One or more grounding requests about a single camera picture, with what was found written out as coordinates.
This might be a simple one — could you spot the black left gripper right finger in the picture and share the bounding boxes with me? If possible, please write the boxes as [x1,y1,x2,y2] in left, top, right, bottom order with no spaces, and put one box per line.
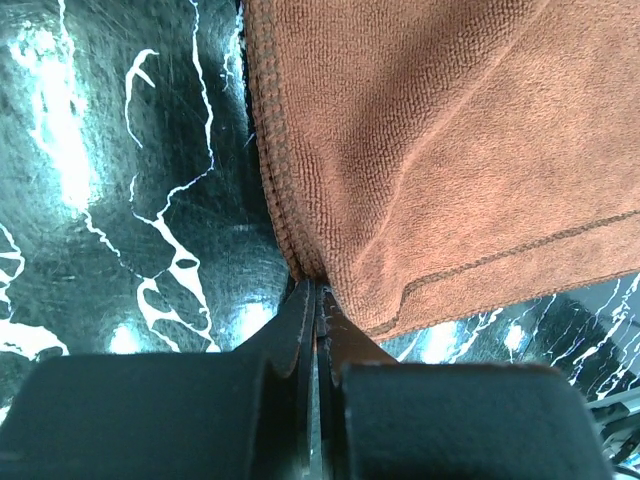
[317,289,613,479]

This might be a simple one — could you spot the aluminium frame rail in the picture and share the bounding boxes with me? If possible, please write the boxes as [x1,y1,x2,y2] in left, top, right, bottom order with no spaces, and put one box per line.
[587,387,639,423]

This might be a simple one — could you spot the brown towel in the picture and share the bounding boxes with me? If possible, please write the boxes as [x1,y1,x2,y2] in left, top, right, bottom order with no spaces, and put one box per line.
[244,1,639,340]

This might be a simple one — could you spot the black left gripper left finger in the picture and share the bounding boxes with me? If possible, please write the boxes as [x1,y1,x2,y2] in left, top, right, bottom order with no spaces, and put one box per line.
[1,281,316,479]

